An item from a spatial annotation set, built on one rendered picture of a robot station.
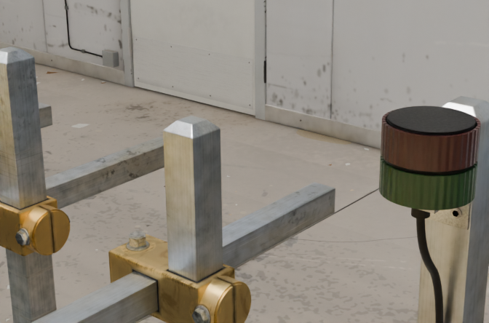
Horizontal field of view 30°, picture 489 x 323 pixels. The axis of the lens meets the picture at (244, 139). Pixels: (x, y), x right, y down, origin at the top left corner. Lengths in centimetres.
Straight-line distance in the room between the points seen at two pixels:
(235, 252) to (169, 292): 11
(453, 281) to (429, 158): 12
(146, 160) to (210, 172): 37
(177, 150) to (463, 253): 26
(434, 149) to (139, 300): 36
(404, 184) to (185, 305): 31
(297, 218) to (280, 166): 278
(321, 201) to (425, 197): 46
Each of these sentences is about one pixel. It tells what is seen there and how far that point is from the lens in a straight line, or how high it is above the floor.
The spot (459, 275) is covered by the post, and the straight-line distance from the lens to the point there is 64.
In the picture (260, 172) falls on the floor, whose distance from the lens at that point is 370.
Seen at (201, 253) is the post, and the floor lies 100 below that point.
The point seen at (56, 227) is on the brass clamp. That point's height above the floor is 95.
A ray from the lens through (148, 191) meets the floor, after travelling 354.
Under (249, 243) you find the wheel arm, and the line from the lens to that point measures 92.
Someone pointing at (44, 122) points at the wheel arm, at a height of 94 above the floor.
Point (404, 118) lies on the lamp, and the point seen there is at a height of 118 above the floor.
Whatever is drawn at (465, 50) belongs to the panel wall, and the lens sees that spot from 367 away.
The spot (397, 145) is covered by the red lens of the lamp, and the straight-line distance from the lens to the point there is 56.
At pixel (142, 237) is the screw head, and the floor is 98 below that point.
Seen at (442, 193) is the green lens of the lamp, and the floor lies 114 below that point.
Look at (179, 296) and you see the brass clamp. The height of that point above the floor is 96.
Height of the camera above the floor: 135
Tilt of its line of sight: 19 degrees down
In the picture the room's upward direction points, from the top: 1 degrees counter-clockwise
